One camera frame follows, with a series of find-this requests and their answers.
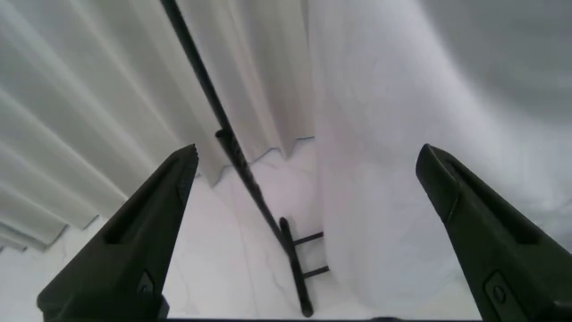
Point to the white curtain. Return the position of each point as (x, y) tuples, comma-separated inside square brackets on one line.
[(89, 89)]

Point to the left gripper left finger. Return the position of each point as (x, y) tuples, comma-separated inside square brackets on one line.
[(129, 250)]

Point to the pale grey garment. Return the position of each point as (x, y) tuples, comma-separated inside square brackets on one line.
[(402, 134)]

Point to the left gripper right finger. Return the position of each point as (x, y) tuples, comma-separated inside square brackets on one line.
[(505, 259)]

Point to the black clothes rack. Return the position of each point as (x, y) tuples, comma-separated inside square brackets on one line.
[(201, 76)]

